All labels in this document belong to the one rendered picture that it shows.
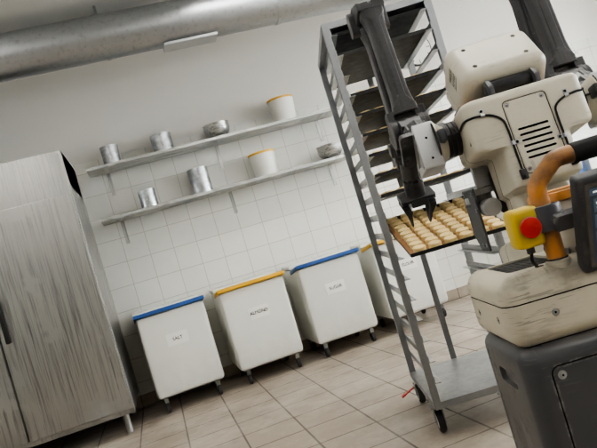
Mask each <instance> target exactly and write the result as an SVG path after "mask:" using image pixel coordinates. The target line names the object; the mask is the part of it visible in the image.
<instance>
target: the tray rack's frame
mask: <svg viewBox="0 0 597 448"><path fill-rule="evenodd" d="M423 2H424V0H401V1H399V2H395V3H392V4H387V5H385V8H386V13H387V16H388V17H392V16H395V15H397V14H401V13H404V12H409V11H412V10H415V9H418V8H421V6H422V4H423ZM327 24H328V27H329V30H330V32H331V35H332V34H335V33H338V32H341V31H344V30H348V29H349V28H348V25H347V22H346V18H342V19H339V20H334V21H331V22H328V23H327ZM326 54H327V48H326V45H325V42H324V39H323V36H322V31H321V28H320V39H319V52H318V64H317V66H318V68H319V71H320V75H321V78H322V83H323V86H324V89H325V92H326V95H327V98H328V102H329V104H330V110H331V113H332V115H333V119H334V122H335V125H336V128H337V131H338V136H339V139H340V142H341V146H342V148H343V151H344V155H345V158H346V163H347V166H348V169H349V172H350V175H351V178H352V182H353V184H354V190H355V193H356V195H357V199H358V202H359V205H360V208H361V211H362V216H363V219H364V222H365V226H366V228H367V231H368V235H369V238H370V243H371V246H372V249H373V252H374V255H375V258H376V262H377V264H378V270H379V273H380V275H381V279H382V282H383V285H384V288H385V291H386V296H387V299H388V302H389V306H390V309H391V311H392V315H393V318H394V323H395V326H396V329H397V332H398V335H399V338H400V342H401V344H402V350H403V353H404V355H405V359H406V362H407V365H408V368H409V371H410V377H411V378H412V379H411V380H410V382H411V383H413V385H414V387H415V384H414V383H416V384H417V385H418V387H419V388H420V389H421V391H422V392H423V394H424V395H425V396H426V398H427V399H428V401H429V402H430V404H428V406H429V408H430V409H431V410H432V412H433V416H434V421H435V423H436V424H437V426H438V423H437V419H436V417H435V414H434V404H433V400H432V397H431V395H430V391H429V388H428V386H427V382H426V377H425V374H424V371H423V369H422V368H419V369H416V370H415V366H414V364H413V361H412V357H411V354H410V349H409V346H408V343H407V341H406V337H405V334H404V331H403V328H402V323H401V319H400V317H399V314H398V310H397V307H396V305H395V301H394V296H393V293H392V290H391V287H390V283H389V281H388V278H387V274H386V270H385V266H384V263H383V260H382V257H381V254H380V251H379V248H378V243H377V239H376V237H375V234H374V230H373V227H372V225H371V221H370V216H369V213H368V210H367V207H366V203H365V201H364V198H363V194H362V190H361V186H360V183H359V180H358V177H357V174H356V171H355V168H354V163H353V159H352V157H351V154H350V150H349V147H348V145H347V141H346V136H345V133H344V130H343V127H342V123H341V121H340V118H339V114H338V110H337V106H336V103H335V100H334V97H333V94H332V91H331V88H330V83H329V79H328V77H327V74H326V70H325V61H326ZM416 71H417V70H416V68H415V65H414V61H412V62H411V64H410V66H409V72H410V75H411V76H412V75H414V74H415V73H416ZM443 185H444V188H445V191H446V194H449V193H452V192H453V190H452V187H451V185H450V181H447V182H444V183H443ZM420 258H421V260H422V264H423V267H424V270H425V273H426V278H427V282H428V284H429V287H430V291H431V293H432V296H433V300H434V305H435V308H436V311H437V314H438V317H439V320H440V323H441V326H442V331H443V334H444V338H445V340H446V343H447V347H448V350H449V352H450V358H451V359H450V360H446V361H443V362H440V363H437V364H431V365H430V367H431V370H432V372H433V373H434V374H435V375H436V376H437V377H438V378H439V379H440V380H441V381H442V382H441V383H438V384H435V385H436V387H437V391H438V394H439V397H440V400H441V403H442V408H447V407H450V406H452V405H456V404H462V403H464V402H467V401H471V400H474V399H477V398H480V397H483V396H488V395H491V394H495V393H497V392H499V390H498V384H497V382H496V379H495V376H494V372H493V370H492V367H491V363H490V359H489V355H488V352H487V349H483V350H479V351H476V352H473V353H470V354H467V355H463V356H459V357H457V356H456V353H455V350H454V347H453V344H452V341H451V337H450V333H449V329H448V326H447V324H446V320H445V317H444V314H443V311H442V306H441V302H440V300H439V297H438V293H437V291H436V288H435V285H434V280H433V277H432V273H431V270H430V268H429V264H428V261H427V258H426V255H425V254H422V255H420ZM415 392H416V395H417V397H418V393H417V390H416V387H415Z"/></svg>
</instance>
